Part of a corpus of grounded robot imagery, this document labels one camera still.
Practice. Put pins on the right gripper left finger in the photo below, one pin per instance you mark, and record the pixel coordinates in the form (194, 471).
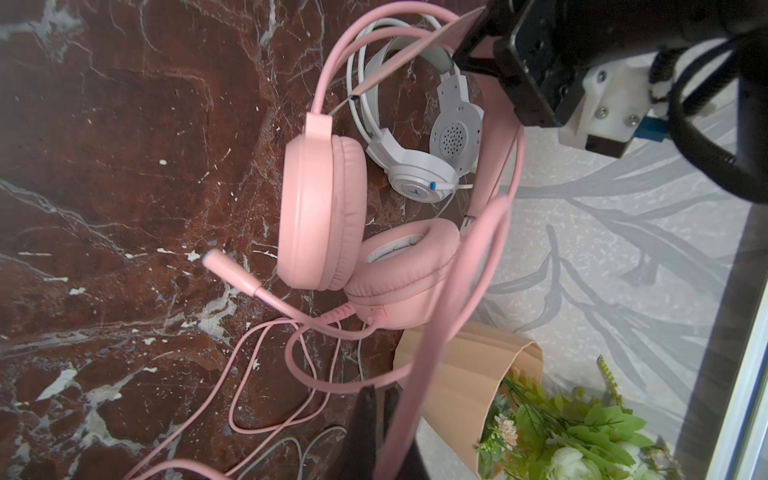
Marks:
(357, 457)

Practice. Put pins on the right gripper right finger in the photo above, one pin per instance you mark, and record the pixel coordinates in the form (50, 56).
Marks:
(401, 456)

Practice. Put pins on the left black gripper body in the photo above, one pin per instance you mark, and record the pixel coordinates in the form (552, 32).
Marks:
(540, 51)

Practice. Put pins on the pink headphones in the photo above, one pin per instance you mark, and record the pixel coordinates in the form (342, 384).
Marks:
(425, 271)

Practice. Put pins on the white headphones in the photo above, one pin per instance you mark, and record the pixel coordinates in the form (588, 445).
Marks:
(429, 165)

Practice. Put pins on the beige flower pot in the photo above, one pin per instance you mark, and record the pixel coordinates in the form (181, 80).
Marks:
(471, 371)

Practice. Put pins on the green artificial plant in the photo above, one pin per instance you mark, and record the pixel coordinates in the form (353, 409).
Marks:
(532, 433)

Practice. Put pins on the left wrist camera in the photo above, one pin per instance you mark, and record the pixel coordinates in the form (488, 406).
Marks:
(623, 100)

